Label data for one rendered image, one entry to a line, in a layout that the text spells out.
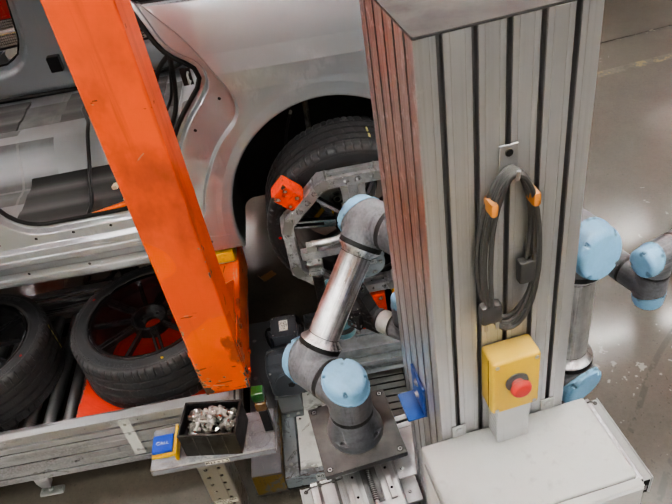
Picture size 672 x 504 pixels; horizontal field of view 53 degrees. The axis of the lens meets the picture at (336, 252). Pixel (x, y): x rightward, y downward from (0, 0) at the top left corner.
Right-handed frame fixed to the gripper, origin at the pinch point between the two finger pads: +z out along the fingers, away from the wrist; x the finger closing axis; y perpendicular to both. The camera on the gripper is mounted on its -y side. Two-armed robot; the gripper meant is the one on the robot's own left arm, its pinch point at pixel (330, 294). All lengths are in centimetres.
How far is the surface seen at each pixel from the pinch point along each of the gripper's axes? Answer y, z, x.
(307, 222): -5.6, 26.9, 22.1
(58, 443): 51, 83, -78
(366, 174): -28.1, 2.9, 30.6
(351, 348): 60, 19, 24
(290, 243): -5.5, 24.6, 9.7
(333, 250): -14.0, 0.9, 6.2
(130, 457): 68, 67, -62
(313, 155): -33.1, 21.7, 26.6
